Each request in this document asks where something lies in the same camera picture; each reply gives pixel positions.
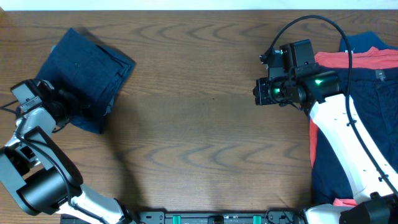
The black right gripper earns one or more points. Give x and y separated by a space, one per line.
262 91

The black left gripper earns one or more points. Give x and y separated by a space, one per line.
71 101

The dark navy shorts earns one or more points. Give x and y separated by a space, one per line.
93 73

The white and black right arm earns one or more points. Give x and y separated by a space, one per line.
372 180

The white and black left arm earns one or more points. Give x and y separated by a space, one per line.
37 173

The navy shorts in pile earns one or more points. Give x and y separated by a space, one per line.
329 174

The teal blue garment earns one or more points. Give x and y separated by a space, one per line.
361 43

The red garment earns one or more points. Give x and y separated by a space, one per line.
357 57

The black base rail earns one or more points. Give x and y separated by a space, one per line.
271 216

